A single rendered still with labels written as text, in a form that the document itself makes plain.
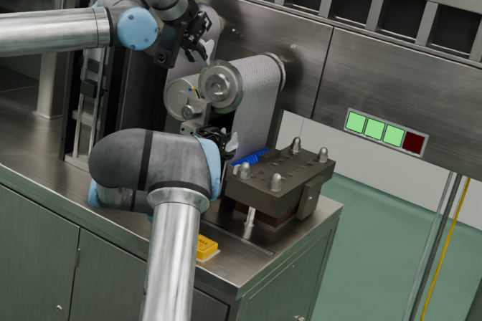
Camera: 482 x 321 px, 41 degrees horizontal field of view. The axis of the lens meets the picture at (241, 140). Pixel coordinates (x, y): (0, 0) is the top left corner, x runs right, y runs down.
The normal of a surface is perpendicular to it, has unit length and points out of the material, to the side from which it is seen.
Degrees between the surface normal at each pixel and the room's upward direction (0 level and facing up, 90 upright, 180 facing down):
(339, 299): 0
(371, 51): 90
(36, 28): 66
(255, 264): 0
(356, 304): 0
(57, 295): 90
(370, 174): 90
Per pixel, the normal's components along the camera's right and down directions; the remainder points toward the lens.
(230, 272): 0.19, -0.92
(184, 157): 0.20, -0.47
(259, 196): -0.51, 0.22
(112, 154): -0.49, -0.17
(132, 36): 0.39, 0.40
